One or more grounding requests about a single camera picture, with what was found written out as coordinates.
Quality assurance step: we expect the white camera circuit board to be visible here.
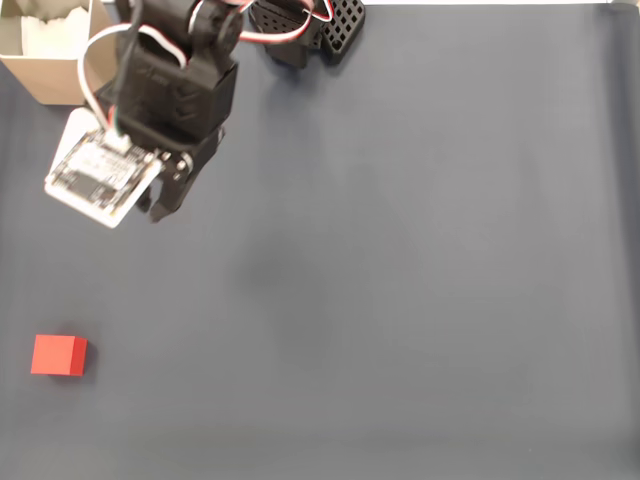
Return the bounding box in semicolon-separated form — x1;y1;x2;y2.
43;107;165;230

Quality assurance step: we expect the white padding paper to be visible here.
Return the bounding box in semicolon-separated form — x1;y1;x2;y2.
18;0;92;59

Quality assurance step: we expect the beige box with rounded corners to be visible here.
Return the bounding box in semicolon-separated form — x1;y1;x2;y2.
0;0;120;107

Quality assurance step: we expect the red cube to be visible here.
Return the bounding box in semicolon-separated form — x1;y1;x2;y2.
30;333;89;377

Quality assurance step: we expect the red white servo cable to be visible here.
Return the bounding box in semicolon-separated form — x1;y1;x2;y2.
238;0;335;45

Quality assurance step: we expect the dark blue-grey mat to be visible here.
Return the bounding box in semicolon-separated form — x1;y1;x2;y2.
0;3;640;480

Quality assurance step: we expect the black camera cable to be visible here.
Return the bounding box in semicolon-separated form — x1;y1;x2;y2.
111;0;146;134

